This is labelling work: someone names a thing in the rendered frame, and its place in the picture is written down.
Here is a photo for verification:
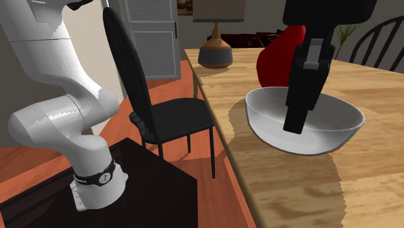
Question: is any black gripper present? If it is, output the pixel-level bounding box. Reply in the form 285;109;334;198
283;0;378;134

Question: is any red rounded vase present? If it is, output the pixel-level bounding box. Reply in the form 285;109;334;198
256;25;307;88

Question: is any white bowl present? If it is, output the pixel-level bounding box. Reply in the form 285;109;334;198
244;86;366;156

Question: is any green plant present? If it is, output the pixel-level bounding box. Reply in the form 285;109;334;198
335;23;361;59

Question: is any dark sideboard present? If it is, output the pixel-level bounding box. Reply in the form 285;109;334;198
221;30;285;49

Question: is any table lamp with brown base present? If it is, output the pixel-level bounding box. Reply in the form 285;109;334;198
192;0;247;69

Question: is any black spindle-back chair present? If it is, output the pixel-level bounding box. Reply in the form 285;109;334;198
348;16;404;73

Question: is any wooden table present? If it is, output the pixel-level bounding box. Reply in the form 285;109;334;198
184;47;404;228

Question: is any black chair with solid back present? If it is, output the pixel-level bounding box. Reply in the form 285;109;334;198
102;6;216;179

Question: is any grey panelled door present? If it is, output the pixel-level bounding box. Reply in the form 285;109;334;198
118;0;183;80

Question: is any black robot stand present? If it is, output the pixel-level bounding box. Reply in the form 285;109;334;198
0;137;199;228

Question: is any wall picture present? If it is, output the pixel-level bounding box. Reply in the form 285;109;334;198
176;0;194;16

